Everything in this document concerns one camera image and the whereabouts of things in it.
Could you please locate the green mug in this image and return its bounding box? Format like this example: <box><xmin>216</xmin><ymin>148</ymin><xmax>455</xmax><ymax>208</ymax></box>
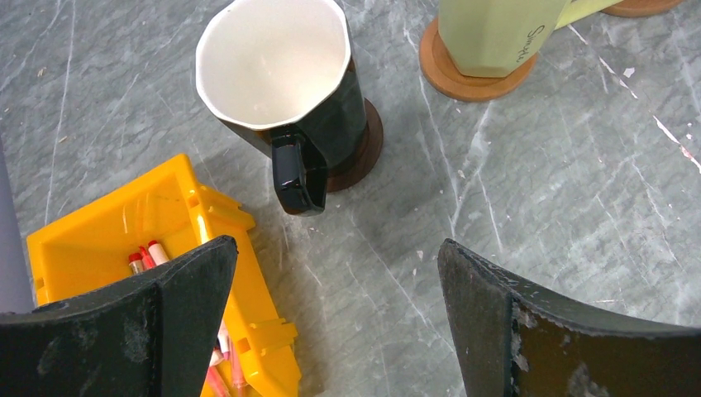
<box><xmin>437</xmin><ymin>0</ymin><xmax>615</xmax><ymax>78</ymax></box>

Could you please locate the pink pen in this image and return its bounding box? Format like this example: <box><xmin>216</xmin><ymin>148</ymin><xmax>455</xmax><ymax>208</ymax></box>
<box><xmin>228</xmin><ymin>340</ymin><xmax>247</xmax><ymax>396</ymax></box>

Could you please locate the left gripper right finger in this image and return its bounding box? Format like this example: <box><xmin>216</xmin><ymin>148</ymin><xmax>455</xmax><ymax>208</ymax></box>
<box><xmin>437</xmin><ymin>239</ymin><xmax>700</xmax><ymax>396</ymax></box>

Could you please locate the dark brown wooden coaster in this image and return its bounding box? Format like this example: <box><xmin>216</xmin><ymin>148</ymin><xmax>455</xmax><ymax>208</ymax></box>
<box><xmin>327</xmin><ymin>98</ymin><xmax>384</xmax><ymax>193</ymax></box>

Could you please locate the red white marker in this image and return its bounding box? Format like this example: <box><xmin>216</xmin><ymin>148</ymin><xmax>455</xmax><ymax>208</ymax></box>
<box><xmin>147</xmin><ymin>240</ymin><xmax>230</xmax><ymax>360</ymax></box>

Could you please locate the black mug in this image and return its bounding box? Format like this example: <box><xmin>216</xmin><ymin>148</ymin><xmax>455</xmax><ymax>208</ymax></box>
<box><xmin>195</xmin><ymin>0</ymin><xmax>367</xmax><ymax>216</ymax></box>

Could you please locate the light wooden coaster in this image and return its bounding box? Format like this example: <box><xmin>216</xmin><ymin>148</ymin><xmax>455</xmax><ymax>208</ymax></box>
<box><xmin>418</xmin><ymin>17</ymin><xmax>538</xmax><ymax>103</ymax></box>
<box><xmin>602</xmin><ymin>0</ymin><xmax>684</xmax><ymax>18</ymax></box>

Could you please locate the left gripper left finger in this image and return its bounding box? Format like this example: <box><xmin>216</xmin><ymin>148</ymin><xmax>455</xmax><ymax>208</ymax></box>
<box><xmin>1</xmin><ymin>236</ymin><xmax>238</xmax><ymax>396</ymax></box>

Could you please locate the small red capped marker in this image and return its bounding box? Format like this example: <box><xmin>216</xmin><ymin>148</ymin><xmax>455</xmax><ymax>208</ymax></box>
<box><xmin>128</xmin><ymin>252</ymin><xmax>145</xmax><ymax>275</ymax></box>

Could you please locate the yellow plastic bin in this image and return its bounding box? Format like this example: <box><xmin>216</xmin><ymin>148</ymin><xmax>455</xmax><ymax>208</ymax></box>
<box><xmin>26</xmin><ymin>154</ymin><xmax>301</xmax><ymax>396</ymax></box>

